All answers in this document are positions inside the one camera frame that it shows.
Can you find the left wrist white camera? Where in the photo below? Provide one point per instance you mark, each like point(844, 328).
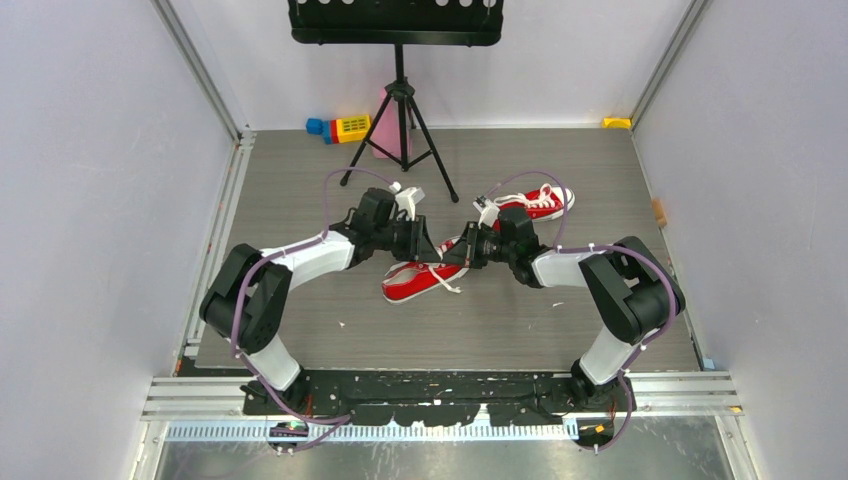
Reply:
point(406, 201)

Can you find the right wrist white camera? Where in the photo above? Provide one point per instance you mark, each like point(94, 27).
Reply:
point(488, 212)

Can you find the black music stand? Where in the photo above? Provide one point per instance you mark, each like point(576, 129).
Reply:
point(398, 24)

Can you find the pink foam block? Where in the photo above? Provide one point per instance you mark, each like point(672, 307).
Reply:
point(387, 131)

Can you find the small brown wall block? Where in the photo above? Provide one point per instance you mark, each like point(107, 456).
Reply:
point(659, 213)

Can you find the red sneaker far right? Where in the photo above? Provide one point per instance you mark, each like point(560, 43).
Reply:
point(546, 203)

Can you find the colourful toy block stack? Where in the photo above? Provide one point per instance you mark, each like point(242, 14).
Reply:
point(340, 130)

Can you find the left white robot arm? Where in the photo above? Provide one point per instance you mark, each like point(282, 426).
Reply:
point(247, 298)

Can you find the red sneaker with laces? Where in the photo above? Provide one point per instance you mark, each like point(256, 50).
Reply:
point(407, 280)

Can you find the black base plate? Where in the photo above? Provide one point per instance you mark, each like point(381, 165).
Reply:
point(438, 398)

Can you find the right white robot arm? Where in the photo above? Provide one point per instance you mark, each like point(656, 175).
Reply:
point(637, 300)

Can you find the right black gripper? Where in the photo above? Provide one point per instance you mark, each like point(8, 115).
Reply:
point(466, 249)

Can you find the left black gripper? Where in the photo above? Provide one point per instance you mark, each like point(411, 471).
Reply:
point(419, 245)

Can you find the wrist white camera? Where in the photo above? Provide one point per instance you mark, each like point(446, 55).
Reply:
point(406, 201)
point(488, 212)

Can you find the yellow corner object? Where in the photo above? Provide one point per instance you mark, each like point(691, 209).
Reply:
point(616, 123)

